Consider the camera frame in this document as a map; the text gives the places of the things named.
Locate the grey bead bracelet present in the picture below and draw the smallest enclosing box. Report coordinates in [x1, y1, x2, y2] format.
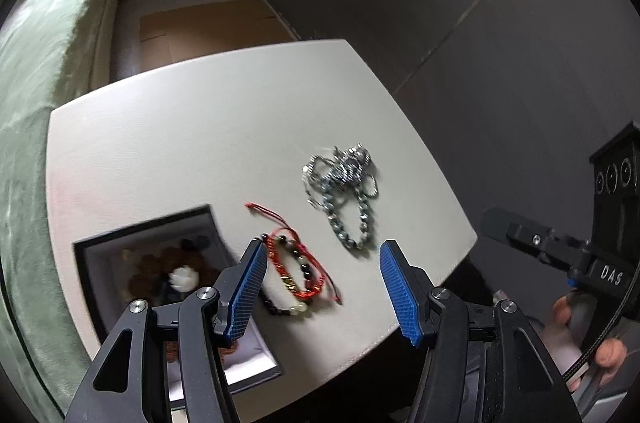
[320, 183, 377, 252]

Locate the person's right hand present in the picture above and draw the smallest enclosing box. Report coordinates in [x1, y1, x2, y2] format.
[542, 293, 629, 391]

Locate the black bead bracelet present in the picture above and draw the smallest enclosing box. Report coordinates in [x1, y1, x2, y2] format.
[257, 230, 326, 318]

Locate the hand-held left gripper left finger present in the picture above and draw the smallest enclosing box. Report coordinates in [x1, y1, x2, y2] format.
[64, 238, 271, 423]

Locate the flat brown cardboard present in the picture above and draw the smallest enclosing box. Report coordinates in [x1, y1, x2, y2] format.
[139, 0, 297, 72]

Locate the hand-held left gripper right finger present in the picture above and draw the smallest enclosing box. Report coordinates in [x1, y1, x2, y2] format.
[379, 240, 583, 423]

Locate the white flower bead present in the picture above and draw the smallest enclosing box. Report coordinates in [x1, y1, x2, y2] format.
[169, 267, 201, 293]

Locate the green blanket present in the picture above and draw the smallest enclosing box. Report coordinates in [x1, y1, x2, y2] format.
[0, 0, 126, 416]

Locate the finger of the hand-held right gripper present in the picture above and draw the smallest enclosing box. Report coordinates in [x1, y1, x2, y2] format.
[480, 206, 593, 275]

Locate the silver chain necklace pile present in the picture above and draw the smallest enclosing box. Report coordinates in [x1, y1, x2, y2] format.
[301, 145, 381, 215]

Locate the square black jewelry box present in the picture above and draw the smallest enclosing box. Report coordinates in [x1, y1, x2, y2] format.
[72, 204, 285, 410]

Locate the black braided cable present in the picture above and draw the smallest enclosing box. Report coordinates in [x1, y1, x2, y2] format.
[562, 275, 640, 385]

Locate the brown bead bracelet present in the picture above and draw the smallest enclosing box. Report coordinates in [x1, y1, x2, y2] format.
[127, 247, 222, 305]

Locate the red string bracelet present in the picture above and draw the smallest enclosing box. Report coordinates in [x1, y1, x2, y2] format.
[245, 202, 344, 305]

